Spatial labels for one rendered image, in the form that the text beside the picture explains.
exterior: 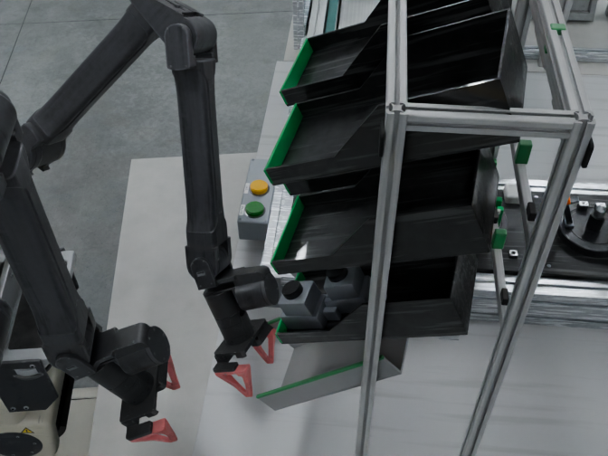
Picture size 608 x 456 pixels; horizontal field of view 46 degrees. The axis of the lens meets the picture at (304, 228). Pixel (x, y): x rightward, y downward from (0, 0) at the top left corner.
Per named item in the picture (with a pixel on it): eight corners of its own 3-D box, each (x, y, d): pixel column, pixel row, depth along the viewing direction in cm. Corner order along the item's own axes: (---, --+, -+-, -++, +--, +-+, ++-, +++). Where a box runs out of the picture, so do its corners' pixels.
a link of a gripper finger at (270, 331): (289, 355, 137) (272, 314, 133) (275, 378, 131) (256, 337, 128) (260, 356, 140) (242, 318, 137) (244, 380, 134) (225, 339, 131)
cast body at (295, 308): (288, 329, 106) (266, 299, 102) (298, 307, 109) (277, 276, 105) (337, 329, 102) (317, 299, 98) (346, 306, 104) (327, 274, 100)
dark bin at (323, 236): (277, 275, 93) (251, 236, 89) (304, 207, 102) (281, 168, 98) (489, 252, 80) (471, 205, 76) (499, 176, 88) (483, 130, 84)
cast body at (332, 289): (331, 315, 104) (311, 284, 100) (337, 292, 107) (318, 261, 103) (384, 309, 100) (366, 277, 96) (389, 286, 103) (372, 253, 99)
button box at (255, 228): (238, 240, 158) (236, 220, 154) (251, 176, 173) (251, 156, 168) (270, 242, 158) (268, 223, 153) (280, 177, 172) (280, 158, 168)
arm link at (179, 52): (188, 22, 118) (157, 23, 108) (220, 21, 117) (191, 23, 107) (208, 263, 131) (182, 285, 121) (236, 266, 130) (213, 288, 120)
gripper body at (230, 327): (270, 326, 132) (255, 292, 130) (246, 360, 124) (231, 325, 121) (241, 328, 135) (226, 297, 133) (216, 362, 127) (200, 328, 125)
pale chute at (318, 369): (274, 411, 119) (255, 397, 118) (296, 347, 128) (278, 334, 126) (402, 375, 101) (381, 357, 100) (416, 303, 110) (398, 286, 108)
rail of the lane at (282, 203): (261, 307, 150) (259, 273, 142) (302, 67, 211) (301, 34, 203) (287, 308, 150) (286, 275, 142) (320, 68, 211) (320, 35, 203)
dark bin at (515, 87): (272, 186, 82) (242, 136, 77) (302, 118, 90) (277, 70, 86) (519, 142, 68) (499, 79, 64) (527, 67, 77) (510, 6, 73)
